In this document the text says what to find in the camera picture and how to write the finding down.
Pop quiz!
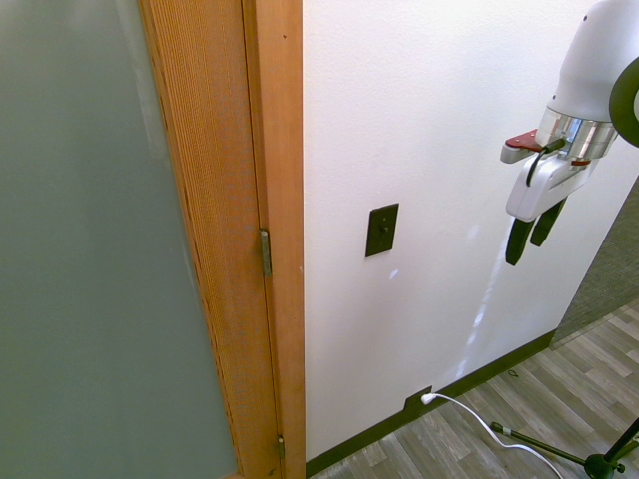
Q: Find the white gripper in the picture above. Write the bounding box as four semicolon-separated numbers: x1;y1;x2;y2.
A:
504;152;593;266

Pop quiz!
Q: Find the dark baseboard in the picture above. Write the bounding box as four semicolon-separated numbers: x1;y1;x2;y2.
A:
305;328;557;478

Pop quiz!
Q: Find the black tripod stand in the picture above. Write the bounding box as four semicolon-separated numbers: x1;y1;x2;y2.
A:
489;416;639;479

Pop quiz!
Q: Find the large metal door hinge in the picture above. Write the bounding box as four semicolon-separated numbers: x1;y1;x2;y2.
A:
259;228;274;278

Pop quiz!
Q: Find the wooden door with frosted glass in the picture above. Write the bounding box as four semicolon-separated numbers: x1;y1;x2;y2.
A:
0;0;281;479

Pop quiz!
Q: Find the black camera cable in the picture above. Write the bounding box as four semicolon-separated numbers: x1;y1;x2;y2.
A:
525;139;566;189

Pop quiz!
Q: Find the wrist camera with red mount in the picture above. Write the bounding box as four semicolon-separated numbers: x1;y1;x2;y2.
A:
500;128;550;164

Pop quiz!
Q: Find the dark light switch plate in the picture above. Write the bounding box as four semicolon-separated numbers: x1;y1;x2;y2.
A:
364;203;400;258

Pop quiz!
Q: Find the white power plug and cable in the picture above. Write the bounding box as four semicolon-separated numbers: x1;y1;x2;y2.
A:
420;392;565;479

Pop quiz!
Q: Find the dark wall outlet plate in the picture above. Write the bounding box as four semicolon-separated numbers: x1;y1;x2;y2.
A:
402;384;433;411

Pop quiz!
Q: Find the wooden door frame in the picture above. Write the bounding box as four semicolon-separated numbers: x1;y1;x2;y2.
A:
241;0;307;479

